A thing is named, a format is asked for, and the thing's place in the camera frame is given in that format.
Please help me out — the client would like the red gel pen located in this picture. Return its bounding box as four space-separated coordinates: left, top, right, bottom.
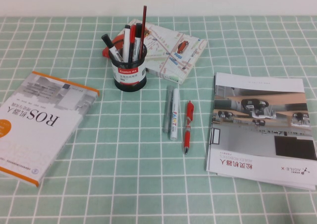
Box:
182 100 195 156

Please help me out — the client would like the white map cover book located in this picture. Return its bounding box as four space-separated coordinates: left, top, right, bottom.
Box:
122 18 208 85

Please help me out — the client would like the green white checked tablecloth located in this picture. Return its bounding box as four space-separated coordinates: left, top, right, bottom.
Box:
0 15 317 224

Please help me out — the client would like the white orange ROS book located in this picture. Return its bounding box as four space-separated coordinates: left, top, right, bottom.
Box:
0 70 100 188

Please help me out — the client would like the white AgileX robot brochure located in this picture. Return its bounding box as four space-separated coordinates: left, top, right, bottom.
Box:
206 72 317 191

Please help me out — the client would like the dark red pencil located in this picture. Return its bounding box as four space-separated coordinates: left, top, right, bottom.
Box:
138 5 148 60

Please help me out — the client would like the black mesh pen holder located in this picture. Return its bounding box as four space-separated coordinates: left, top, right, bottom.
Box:
110 45 148 93

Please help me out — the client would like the white paint marker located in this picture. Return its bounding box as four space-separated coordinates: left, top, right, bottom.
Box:
169 88 180 142

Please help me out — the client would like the black marker red label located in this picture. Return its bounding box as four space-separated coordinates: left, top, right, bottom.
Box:
132 22 144 62

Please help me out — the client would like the silver grey pen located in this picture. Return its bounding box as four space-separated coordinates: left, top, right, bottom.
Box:
162 85 174 133

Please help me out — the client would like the red marker pen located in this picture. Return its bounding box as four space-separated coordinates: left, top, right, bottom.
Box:
130 24 137 62

